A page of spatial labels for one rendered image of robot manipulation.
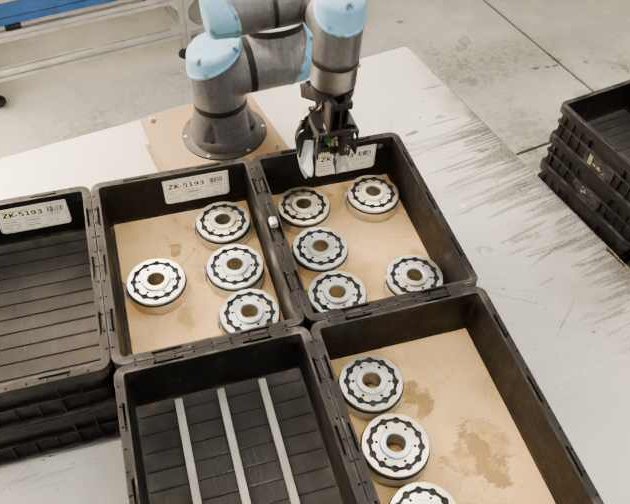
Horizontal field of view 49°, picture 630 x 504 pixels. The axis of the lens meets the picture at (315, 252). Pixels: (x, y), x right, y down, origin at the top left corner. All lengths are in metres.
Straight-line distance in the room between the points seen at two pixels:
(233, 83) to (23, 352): 0.65
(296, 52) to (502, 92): 1.81
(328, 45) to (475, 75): 2.22
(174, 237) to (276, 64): 0.41
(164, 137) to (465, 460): 0.95
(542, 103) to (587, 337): 1.84
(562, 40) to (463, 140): 1.88
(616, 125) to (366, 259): 1.22
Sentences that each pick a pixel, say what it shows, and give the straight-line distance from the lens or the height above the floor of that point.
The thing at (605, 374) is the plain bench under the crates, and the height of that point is 0.70.
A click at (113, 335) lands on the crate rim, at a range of 1.12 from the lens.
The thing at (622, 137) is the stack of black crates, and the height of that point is 0.49.
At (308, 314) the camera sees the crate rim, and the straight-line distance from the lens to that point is 1.11.
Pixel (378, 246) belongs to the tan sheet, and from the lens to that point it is 1.34.
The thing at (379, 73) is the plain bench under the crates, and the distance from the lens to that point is 1.97.
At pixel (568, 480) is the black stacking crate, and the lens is 1.08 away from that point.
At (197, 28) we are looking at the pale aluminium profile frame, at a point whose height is 0.13.
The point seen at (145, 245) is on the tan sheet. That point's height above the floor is 0.83.
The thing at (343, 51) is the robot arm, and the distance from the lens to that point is 1.08.
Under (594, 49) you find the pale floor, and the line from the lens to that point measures 3.61.
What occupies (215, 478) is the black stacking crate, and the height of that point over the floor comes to 0.83.
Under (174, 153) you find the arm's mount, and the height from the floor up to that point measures 0.80.
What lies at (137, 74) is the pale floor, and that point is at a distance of 3.21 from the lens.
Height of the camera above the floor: 1.84
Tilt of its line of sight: 50 degrees down
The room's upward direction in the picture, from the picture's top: 2 degrees clockwise
